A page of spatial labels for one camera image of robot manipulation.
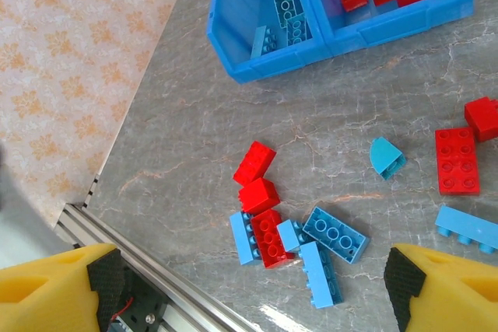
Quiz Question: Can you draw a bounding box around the blue plastic bin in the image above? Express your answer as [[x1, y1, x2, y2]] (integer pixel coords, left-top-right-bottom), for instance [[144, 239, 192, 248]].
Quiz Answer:
[[305, 0, 476, 52], [205, 0, 332, 85]]

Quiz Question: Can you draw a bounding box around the wide aluminium base rail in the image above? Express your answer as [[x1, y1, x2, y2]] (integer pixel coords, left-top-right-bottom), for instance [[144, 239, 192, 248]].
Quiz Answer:
[[56, 202, 258, 332]]

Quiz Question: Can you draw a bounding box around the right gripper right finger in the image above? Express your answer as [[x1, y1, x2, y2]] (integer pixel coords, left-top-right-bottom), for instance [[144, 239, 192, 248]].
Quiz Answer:
[[384, 242, 498, 332]]

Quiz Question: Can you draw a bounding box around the small blue lego brick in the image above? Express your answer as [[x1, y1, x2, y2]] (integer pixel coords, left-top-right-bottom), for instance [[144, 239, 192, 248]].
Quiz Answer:
[[276, 218, 309, 254]]

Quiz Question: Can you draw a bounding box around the blue curved lego piece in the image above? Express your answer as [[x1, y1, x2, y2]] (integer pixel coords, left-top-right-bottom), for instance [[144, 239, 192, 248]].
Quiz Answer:
[[369, 136, 408, 182]]

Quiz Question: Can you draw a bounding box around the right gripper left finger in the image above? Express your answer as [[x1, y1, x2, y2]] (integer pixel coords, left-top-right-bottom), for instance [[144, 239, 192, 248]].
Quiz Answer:
[[0, 243, 126, 332]]

